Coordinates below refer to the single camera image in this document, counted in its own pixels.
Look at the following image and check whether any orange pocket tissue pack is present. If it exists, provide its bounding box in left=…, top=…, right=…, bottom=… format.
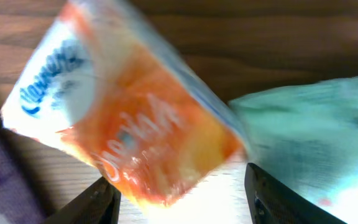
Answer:
left=0, top=1, right=245, bottom=208

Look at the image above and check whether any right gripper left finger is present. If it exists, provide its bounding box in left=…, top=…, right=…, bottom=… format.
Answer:
left=43, top=177, right=121, bottom=224

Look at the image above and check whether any teal wet wipes packet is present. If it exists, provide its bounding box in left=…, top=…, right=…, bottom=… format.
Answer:
left=229, top=77, right=358, bottom=223

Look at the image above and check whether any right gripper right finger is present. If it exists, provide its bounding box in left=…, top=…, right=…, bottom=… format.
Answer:
left=244, top=163, right=345, bottom=224

